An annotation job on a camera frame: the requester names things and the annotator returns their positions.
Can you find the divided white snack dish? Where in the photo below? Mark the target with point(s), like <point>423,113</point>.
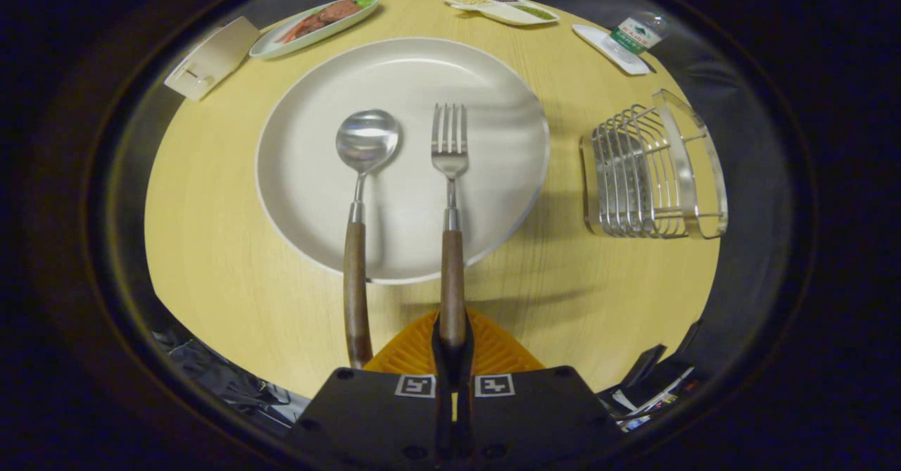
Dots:
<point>501,6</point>

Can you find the plastic bottle with green label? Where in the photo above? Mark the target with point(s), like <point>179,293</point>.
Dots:
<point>637,34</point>

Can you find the small white rectangular tray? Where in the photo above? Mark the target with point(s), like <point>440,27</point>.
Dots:
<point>611,50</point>

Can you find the oval dish with food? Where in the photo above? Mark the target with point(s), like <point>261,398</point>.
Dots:
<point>313,24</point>

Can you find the dark clutter with papers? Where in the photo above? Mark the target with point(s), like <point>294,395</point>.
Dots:
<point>651,386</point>

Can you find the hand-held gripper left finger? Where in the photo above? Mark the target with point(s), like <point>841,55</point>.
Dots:
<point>380,415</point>

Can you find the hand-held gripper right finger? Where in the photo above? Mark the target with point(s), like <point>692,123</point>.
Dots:
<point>524,415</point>

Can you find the dark crumpled plastic bag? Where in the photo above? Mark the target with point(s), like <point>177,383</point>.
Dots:
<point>225,379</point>

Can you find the large white round plate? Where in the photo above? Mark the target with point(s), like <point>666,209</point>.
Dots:
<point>401,158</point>

